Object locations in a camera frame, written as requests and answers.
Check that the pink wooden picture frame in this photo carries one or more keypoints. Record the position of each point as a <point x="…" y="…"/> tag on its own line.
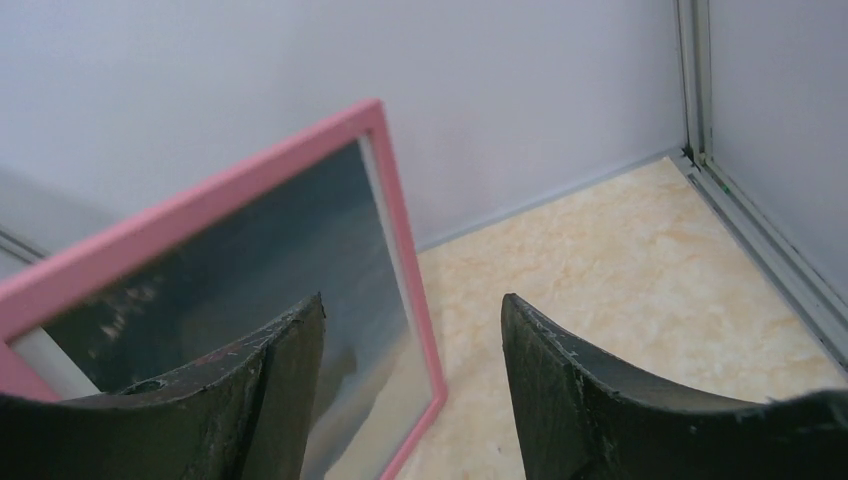
<point x="51" y="285"/>

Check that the blue landscape photo print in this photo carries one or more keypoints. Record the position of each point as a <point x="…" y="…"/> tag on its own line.
<point x="329" y="229"/>

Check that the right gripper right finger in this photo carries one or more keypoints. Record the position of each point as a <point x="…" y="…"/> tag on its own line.
<point x="583" y="413"/>

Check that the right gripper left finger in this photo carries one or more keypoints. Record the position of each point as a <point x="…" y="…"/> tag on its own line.
<point x="242" y="411"/>

